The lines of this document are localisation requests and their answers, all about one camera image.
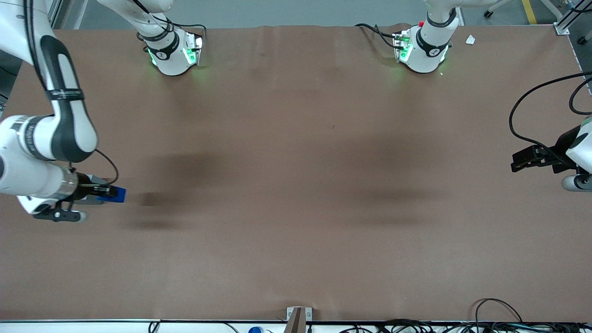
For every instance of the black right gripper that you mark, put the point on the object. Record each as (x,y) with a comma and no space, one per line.
(84,185)

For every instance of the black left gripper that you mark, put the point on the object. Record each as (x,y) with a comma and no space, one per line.
(565,144)

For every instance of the blue plastic part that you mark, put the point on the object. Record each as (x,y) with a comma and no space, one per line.
(119,194)

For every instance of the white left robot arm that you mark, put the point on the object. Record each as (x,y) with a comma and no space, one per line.
(428,51)

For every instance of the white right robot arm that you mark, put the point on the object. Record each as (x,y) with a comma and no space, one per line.
(69,120)

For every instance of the gray square base block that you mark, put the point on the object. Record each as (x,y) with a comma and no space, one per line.
(90,201)

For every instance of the small white paper scrap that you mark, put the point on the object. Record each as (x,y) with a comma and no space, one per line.
(470,40)

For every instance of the black chair caster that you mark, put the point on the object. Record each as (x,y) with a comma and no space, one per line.
(488,14)

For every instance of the brown table mat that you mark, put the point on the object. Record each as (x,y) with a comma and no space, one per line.
(296,185)

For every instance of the left wrist gray camera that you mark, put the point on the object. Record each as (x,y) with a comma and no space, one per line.
(573,183)

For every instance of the wrist gray camera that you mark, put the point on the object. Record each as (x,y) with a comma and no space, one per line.
(573,183)
(60,216)

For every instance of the right wrist gray camera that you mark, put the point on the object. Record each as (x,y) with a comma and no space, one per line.
(60,216)

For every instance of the aluminium frame post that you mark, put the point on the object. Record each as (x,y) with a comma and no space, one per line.
(55,11)
(566,21)

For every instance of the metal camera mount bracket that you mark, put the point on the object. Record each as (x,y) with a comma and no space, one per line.
(298,319)

